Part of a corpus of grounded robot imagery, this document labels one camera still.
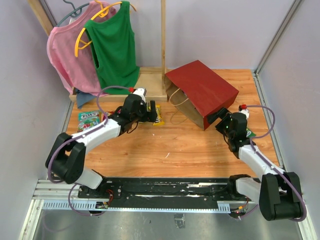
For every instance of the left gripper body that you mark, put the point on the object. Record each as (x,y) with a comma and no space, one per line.
(142,115)

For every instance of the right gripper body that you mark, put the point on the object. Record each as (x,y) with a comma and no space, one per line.
(223,127)

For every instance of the yellow M&M's bag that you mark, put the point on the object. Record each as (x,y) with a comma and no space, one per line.
(159,120)

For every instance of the green candy bag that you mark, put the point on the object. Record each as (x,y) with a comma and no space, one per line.
(250,133)

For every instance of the red paper bag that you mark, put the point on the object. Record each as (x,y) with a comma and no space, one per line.
(198,92)

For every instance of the teal Fox's candy bag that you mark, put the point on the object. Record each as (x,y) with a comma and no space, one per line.
(88,119)

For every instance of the orange Fox's fruits candy bag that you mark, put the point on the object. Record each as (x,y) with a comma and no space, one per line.
(103,116)

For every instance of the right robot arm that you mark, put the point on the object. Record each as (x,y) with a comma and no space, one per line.
(278,193)

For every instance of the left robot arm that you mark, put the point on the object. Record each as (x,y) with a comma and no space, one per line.
(67,156)

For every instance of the wooden clothes rack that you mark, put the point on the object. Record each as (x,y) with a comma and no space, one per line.
(152,78)

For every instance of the pink shirt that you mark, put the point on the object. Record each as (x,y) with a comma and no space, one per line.
(74,72)

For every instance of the green tank top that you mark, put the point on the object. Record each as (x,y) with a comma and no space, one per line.
(113,51)

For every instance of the teal hanger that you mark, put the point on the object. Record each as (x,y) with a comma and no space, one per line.
(76,11)

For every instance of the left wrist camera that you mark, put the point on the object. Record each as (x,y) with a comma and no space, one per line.
(140,91)

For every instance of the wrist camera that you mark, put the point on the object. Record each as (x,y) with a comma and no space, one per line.
(243,109)
(140,91)

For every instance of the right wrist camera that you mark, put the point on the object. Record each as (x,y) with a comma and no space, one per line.
(243,109)

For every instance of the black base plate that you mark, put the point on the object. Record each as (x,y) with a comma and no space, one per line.
(162,193)

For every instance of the aluminium rail frame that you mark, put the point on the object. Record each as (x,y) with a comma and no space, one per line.
(275,46)

